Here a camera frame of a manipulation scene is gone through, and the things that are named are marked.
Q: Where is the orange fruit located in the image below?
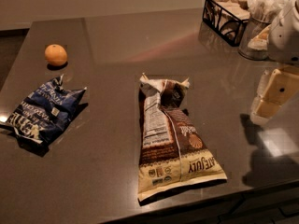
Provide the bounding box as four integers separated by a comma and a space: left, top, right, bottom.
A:
45, 44, 67, 66

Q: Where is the blue chip bag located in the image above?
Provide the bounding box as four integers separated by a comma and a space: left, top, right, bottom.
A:
2, 76, 87, 147

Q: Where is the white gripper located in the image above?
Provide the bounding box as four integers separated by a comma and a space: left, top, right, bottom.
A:
250, 65, 299, 125

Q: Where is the black wire napkin basket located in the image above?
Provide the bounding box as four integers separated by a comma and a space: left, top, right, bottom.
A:
203, 0, 249, 47

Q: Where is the metal cup with packets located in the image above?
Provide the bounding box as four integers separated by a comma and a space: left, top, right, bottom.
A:
238, 0, 288, 61

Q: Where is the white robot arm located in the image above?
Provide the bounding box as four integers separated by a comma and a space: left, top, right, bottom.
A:
250, 0, 299, 125

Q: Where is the brown chip bag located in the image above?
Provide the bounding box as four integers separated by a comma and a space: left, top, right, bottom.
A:
137, 76, 227, 202

